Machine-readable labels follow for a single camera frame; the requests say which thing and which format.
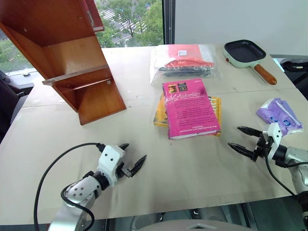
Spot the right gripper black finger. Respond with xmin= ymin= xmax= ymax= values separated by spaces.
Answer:
xmin=227 ymin=142 xmax=256 ymax=160
xmin=236 ymin=126 xmax=263 ymax=139

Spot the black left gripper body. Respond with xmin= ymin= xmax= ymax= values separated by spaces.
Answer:
xmin=115 ymin=161 xmax=135 ymax=179

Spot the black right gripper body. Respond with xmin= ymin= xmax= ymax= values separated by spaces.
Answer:
xmin=251 ymin=131 xmax=274 ymax=163

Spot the yellow book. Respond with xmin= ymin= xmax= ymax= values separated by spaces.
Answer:
xmin=153 ymin=93 xmax=222 ymax=137

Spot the pink book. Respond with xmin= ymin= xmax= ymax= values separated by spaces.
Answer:
xmin=162 ymin=78 xmax=221 ymax=141

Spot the wooden shelf unit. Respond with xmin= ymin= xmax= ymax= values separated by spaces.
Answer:
xmin=0 ymin=0 xmax=128 ymax=126

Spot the purple plastic packet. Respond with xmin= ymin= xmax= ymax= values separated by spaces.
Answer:
xmin=256 ymin=97 xmax=304 ymax=137

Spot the black bag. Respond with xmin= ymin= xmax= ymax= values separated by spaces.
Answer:
xmin=280 ymin=57 xmax=308 ymax=100

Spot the clear plastic bag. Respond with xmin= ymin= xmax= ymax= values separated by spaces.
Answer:
xmin=149 ymin=44 xmax=223 ymax=85

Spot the red folded cloth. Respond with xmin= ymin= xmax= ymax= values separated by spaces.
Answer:
xmin=165 ymin=45 xmax=215 ymax=71

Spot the dark chair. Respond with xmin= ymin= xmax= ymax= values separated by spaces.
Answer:
xmin=0 ymin=69 xmax=35 ymax=143

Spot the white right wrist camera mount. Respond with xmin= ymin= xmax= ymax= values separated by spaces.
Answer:
xmin=262 ymin=122 xmax=282 ymax=161

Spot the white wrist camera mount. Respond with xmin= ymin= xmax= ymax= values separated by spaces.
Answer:
xmin=262 ymin=122 xmax=282 ymax=161
xmin=97 ymin=144 xmax=126 ymax=187

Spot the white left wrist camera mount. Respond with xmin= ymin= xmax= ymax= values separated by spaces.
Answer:
xmin=97 ymin=144 xmax=126 ymax=187

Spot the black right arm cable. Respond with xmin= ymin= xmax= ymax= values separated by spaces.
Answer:
xmin=265 ymin=154 xmax=308 ymax=200

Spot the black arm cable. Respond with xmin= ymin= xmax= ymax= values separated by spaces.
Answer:
xmin=33 ymin=142 xmax=106 ymax=231
xmin=265 ymin=154 xmax=308 ymax=200

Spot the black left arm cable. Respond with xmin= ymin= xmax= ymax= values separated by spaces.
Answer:
xmin=33 ymin=142 xmax=106 ymax=231

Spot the green square pan wooden handle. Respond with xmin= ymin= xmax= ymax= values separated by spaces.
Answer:
xmin=223 ymin=39 xmax=278 ymax=86

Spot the dark window frame post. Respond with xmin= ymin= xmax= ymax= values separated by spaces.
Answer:
xmin=162 ymin=0 xmax=176 ymax=45

